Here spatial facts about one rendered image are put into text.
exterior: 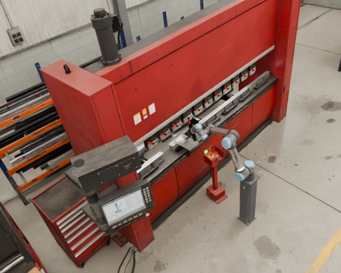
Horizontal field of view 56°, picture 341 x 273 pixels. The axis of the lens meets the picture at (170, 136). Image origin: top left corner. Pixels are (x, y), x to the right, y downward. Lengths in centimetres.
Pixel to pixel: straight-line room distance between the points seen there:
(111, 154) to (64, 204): 131
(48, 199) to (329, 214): 342
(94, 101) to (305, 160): 354
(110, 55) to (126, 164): 104
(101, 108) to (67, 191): 137
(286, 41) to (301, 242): 279
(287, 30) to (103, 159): 348
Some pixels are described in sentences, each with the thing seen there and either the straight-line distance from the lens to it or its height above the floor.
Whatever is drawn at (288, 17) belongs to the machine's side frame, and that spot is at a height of 185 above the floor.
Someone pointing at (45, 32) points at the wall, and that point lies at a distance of 725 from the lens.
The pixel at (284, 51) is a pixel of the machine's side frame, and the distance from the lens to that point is 526.
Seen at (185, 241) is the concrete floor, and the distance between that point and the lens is 426.
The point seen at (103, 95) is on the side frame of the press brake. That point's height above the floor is 223.
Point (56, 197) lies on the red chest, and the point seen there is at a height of 98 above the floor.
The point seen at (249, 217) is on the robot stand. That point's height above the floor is 14.
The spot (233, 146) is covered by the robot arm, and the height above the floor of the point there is 130.
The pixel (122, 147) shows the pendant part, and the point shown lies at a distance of 260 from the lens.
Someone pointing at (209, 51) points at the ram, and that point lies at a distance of 395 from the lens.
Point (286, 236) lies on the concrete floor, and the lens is 435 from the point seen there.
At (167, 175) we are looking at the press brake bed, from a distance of 399.
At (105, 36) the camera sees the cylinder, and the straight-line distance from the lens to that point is 298.
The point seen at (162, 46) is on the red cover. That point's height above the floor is 227.
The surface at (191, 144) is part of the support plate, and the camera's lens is 395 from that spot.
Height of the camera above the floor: 358
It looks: 39 degrees down
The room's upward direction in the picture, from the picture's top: 9 degrees counter-clockwise
